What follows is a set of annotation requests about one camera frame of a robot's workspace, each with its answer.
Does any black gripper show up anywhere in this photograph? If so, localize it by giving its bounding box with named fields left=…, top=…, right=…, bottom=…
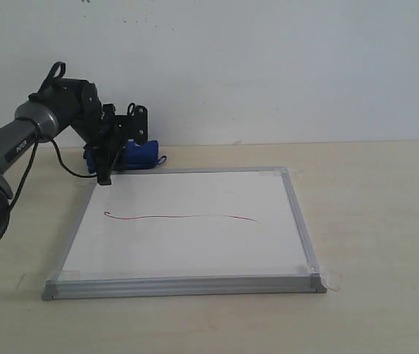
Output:
left=83, top=103, right=128, bottom=185

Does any blue cloth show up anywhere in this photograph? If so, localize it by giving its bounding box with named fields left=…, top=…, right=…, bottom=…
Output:
left=83, top=140, right=167, bottom=175

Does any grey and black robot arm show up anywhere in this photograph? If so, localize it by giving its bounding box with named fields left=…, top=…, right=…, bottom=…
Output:
left=0, top=62, right=132, bottom=240

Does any clear tape front left corner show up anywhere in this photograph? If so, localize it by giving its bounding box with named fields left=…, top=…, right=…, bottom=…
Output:
left=15, top=271, right=49, bottom=293

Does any clear tape corner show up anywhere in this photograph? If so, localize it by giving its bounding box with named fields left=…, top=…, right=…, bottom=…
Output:
left=15, top=271, right=49, bottom=293
left=320, top=271, right=342, bottom=291

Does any clear tape front right corner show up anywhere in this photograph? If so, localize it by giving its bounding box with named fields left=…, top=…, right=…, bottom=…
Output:
left=320, top=271, right=342, bottom=291

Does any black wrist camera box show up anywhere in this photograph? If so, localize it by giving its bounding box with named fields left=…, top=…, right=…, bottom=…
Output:
left=115, top=103, right=148, bottom=145

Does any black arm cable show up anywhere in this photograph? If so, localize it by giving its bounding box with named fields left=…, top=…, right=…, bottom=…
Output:
left=8, top=136, right=96, bottom=215

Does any white board with aluminium frame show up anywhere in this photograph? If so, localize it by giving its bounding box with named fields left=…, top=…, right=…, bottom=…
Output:
left=42, top=167, right=327, bottom=300

